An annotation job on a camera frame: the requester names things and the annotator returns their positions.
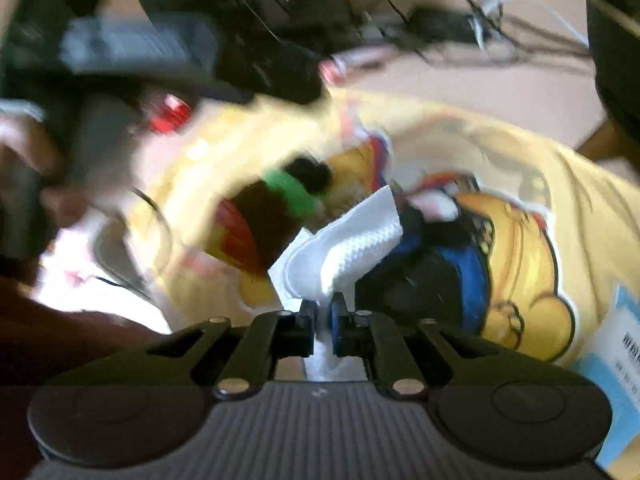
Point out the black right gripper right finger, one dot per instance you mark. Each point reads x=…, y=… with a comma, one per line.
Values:
x=375, y=338

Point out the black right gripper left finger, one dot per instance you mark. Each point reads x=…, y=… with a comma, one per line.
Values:
x=271, y=337

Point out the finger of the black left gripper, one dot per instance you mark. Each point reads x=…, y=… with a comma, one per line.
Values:
x=281, y=70

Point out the white paper towel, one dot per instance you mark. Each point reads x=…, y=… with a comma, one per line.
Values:
x=317, y=266

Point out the person left hand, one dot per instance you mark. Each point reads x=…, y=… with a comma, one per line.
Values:
x=45, y=169

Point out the red shiny object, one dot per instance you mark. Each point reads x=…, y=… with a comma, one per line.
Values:
x=167, y=114

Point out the red orange bowl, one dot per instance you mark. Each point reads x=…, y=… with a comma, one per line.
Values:
x=230, y=239

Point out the crocheted doll green hat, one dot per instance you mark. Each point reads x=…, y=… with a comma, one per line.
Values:
x=304, y=193

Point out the black power adapter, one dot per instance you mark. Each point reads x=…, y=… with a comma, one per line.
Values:
x=432, y=25

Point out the yellow cartoon printed cloth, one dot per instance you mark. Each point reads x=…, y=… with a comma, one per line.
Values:
x=150, y=267

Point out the blue wipes packet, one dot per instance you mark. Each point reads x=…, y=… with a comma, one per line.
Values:
x=610, y=359

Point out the wooden speaker stand leg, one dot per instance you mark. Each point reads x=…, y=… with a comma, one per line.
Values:
x=610, y=141

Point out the black round speaker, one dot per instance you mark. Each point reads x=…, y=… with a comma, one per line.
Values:
x=613, y=34

